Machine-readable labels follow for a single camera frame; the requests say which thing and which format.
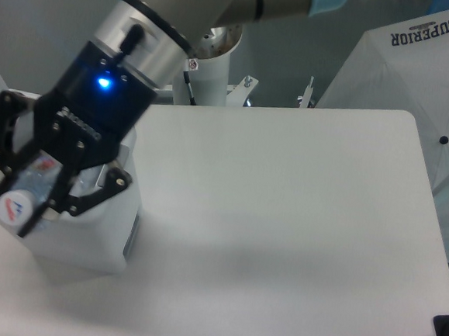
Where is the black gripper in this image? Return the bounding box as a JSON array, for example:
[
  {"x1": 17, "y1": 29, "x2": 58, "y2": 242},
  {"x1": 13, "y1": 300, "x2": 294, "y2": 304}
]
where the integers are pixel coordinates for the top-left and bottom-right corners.
[{"x1": 0, "y1": 42, "x2": 157, "y2": 237}]

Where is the clear plastic water bottle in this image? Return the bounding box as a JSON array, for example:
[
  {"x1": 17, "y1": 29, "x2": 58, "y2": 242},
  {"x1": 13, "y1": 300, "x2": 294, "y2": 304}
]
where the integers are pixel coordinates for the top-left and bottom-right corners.
[{"x1": 0, "y1": 154, "x2": 62, "y2": 230}]

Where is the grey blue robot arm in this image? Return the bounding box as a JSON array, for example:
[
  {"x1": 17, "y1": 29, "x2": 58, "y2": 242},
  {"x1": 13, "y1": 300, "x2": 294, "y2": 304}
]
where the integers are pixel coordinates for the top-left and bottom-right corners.
[{"x1": 0, "y1": 0, "x2": 347, "y2": 237}]

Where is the white trash can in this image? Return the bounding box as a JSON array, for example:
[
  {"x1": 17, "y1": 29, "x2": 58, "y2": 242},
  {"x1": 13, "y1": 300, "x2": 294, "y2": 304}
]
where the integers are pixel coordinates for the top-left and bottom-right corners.
[{"x1": 0, "y1": 75, "x2": 142, "y2": 273}]

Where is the white umbrella with lettering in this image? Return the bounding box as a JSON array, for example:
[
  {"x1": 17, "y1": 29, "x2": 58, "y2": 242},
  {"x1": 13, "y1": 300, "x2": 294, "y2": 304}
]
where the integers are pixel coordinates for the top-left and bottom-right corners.
[{"x1": 317, "y1": 10, "x2": 449, "y2": 188}]

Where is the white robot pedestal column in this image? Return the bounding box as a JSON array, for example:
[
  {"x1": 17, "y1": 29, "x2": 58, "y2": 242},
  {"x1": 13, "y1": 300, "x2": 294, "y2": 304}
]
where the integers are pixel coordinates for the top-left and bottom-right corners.
[{"x1": 171, "y1": 19, "x2": 244, "y2": 110}]

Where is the white metal base frame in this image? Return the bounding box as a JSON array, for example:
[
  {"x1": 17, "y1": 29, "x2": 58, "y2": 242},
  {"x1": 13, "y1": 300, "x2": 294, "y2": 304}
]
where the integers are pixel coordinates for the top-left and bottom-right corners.
[{"x1": 156, "y1": 72, "x2": 258, "y2": 107}]

